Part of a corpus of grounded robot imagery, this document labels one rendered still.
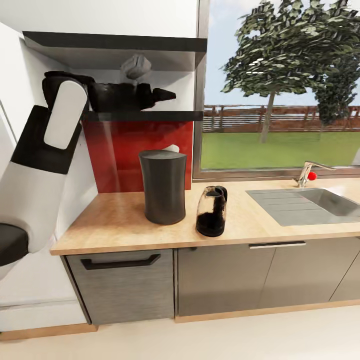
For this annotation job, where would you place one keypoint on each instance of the fridge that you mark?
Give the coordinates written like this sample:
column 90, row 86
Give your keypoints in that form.
column 37, row 292

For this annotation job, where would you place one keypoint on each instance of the drop in sink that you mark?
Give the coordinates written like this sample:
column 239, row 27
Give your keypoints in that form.
column 307, row 206

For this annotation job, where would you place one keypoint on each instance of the shelf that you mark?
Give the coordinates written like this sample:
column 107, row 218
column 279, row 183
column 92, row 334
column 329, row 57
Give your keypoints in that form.
column 110, row 52
column 150, row 115

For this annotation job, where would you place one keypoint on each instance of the coffee maker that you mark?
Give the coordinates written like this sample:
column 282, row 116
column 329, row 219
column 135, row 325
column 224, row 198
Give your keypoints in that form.
column 164, row 174

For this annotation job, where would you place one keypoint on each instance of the paper coffee filter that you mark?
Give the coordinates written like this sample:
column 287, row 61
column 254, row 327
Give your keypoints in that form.
column 173, row 148

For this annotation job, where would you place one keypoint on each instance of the fixed window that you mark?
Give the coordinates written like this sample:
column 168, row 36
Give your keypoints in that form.
column 279, row 85

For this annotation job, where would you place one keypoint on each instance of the dishwasher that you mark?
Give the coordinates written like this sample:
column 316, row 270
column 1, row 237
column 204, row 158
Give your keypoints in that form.
column 125, row 286

